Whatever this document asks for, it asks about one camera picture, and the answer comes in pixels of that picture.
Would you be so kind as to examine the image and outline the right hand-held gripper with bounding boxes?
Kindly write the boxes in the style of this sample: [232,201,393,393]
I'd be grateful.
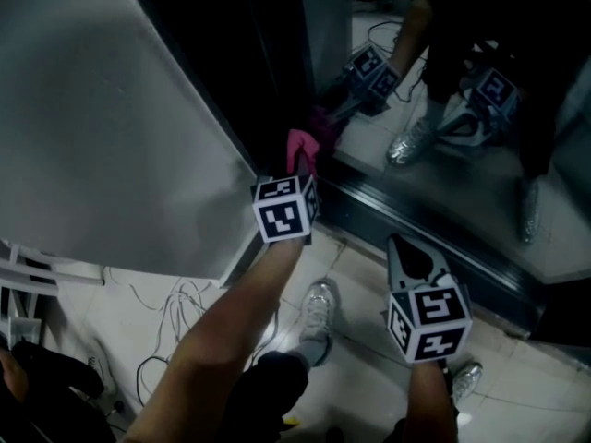
[382,233,474,365]

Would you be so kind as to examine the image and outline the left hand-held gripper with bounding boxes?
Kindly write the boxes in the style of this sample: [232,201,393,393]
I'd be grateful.
[251,174,321,245]

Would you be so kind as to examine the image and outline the pink cloth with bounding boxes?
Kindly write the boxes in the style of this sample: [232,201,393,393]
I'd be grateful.
[285,127,320,178]

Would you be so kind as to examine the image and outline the clear window glass pane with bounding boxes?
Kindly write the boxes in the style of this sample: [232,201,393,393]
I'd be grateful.
[295,0,591,280]

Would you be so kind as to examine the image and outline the person's right forearm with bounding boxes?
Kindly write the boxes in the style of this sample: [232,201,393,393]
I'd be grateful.
[407,360,459,443]

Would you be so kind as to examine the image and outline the person's left forearm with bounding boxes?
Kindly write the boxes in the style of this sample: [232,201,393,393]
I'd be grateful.
[122,237,307,443]

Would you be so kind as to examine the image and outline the person's left silver sneaker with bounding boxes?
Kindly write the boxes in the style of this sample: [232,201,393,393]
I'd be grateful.
[297,279,338,369]

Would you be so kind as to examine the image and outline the person's silver sneaker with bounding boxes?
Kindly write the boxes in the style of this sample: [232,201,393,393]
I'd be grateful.
[297,279,338,369]
[449,360,485,406]

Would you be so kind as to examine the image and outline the person's right silver sneaker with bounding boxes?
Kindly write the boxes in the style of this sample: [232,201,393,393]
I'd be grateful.
[449,360,485,406]

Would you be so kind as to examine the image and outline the person's black trousers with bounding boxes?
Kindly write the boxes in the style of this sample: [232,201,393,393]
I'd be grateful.
[221,350,464,443]

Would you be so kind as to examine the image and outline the white shelf unit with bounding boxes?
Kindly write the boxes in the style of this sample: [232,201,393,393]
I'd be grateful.
[0,241,62,351]

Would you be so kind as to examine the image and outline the tangle of white cables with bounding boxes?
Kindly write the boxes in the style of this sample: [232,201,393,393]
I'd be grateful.
[103,264,210,355]

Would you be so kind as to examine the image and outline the black cable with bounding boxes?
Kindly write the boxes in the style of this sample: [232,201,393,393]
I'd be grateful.
[110,354,173,417]

